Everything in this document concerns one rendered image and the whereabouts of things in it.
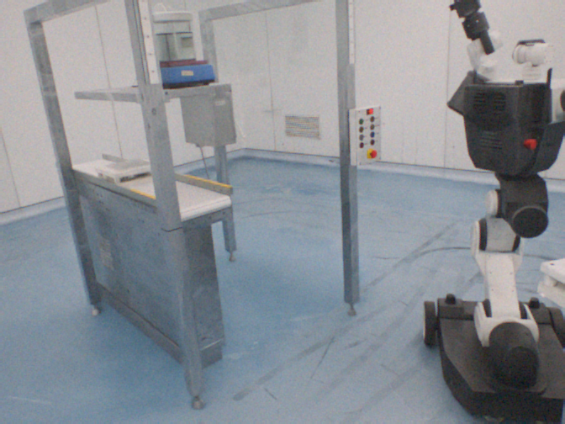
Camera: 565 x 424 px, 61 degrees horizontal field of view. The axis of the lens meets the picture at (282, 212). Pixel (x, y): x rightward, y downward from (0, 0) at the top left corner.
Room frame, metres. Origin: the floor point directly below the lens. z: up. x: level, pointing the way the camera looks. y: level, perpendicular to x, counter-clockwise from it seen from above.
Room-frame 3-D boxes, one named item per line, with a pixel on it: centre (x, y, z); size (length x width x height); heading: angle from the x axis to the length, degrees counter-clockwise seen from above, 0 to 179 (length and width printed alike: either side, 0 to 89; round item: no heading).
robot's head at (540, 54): (1.63, -0.86, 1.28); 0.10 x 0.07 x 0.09; 30
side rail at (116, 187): (2.20, 0.84, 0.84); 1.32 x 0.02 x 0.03; 40
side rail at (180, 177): (2.37, 0.63, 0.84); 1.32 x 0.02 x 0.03; 40
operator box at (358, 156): (2.25, -0.41, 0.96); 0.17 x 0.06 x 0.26; 130
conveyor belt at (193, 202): (2.29, 0.74, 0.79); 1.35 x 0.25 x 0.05; 40
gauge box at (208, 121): (1.93, 0.27, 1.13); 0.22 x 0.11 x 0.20; 40
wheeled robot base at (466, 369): (1.66, -0.85, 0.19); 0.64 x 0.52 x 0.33; 166
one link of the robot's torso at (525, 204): (1.56, -0.83, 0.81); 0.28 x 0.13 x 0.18; 166
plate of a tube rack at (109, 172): (2.27, 0.72, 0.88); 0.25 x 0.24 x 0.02; 130
